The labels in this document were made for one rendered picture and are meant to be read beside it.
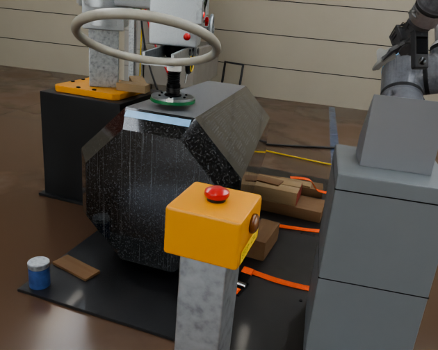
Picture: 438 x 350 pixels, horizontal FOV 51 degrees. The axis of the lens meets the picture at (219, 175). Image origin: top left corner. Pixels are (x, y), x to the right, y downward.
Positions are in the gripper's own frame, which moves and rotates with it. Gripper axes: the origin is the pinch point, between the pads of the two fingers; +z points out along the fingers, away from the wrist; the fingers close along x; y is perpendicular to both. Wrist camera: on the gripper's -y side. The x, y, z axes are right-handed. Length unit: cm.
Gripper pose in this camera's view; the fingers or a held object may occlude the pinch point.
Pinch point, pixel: (393, 71)
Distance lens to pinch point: 166.9
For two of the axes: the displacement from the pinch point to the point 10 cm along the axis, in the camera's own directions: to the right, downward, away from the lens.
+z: -1.3, 4.9, 8.6
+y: -1.4, -8.7, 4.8
